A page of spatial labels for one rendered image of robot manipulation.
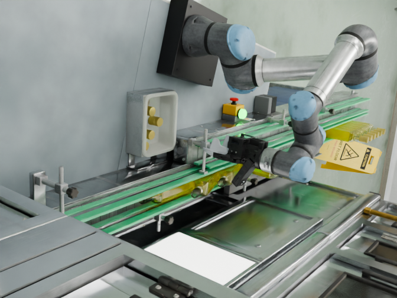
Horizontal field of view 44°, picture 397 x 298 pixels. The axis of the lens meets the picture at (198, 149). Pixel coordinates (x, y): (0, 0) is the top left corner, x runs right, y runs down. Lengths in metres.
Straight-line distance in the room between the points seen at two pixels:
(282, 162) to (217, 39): 0.53
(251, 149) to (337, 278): 0.49
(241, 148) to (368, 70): 0.51
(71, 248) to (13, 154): 0.67
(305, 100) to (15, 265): 0.88
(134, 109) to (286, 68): 0.55
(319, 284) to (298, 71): 0.71
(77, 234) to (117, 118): 0.86
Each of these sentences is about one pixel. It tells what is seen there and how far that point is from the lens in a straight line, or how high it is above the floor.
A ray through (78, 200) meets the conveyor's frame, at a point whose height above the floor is 0.87.
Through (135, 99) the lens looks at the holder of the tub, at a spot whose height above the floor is 0.79.
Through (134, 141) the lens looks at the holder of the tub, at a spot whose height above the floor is 0.79.
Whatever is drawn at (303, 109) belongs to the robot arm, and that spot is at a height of 1.40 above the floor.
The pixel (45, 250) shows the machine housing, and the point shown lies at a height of 1.33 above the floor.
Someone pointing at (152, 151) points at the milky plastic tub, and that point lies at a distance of 1.79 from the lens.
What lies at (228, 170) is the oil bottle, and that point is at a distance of 1.94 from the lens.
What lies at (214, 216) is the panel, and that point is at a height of 1.01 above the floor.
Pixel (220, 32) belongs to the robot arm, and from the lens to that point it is 1.75.
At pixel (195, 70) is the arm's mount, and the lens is 1.91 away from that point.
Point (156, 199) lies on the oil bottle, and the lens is 1.71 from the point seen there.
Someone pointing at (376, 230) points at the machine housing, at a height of 1.49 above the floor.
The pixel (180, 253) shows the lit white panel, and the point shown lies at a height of 1.10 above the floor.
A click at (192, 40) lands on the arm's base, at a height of 0.87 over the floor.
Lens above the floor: 1.97
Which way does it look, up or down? 35 degrees down
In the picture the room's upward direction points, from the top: 105 degrees clockwise
